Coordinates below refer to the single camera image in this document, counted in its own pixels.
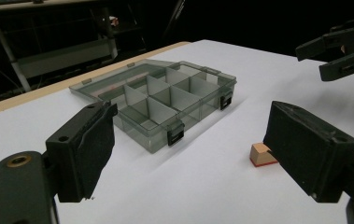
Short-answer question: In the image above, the small wooden stamp block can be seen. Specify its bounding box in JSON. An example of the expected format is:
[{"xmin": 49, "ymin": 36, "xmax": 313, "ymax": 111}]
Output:
[{"xmin": 249, "ymin": 142, "xmax": 280, "ymax": 168}]

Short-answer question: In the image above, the dark slanted pole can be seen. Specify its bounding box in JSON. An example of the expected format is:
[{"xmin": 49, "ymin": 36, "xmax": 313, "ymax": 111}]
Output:
[{"xmin": 161, "ymin": 0, "xmax": 187, "ymax": 43}]

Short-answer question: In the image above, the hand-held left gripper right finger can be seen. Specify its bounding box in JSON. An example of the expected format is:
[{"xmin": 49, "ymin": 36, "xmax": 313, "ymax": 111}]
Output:
[{"xmin": 262, "ymin": 100, "xmax": 354, "ymax": 203}]

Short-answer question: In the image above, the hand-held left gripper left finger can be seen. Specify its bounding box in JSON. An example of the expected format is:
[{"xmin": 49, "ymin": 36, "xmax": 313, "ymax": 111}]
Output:
[{"xmin": 45, "ymin": 101, "xmax": 119, "ymax": 203}]

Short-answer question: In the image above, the clear grey plastic compartment box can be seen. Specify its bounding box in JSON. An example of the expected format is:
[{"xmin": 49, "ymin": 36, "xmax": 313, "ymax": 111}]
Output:
[{"xmin": 68, "ymin": 58, "xmax": 238, "ymax": 155}]

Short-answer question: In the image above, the grey metal frame stand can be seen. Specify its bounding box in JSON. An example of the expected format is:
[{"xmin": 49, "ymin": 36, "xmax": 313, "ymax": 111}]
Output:
[{"xmin": 0, "ymin": 6, "xmax": 119, "ymax": 93}]

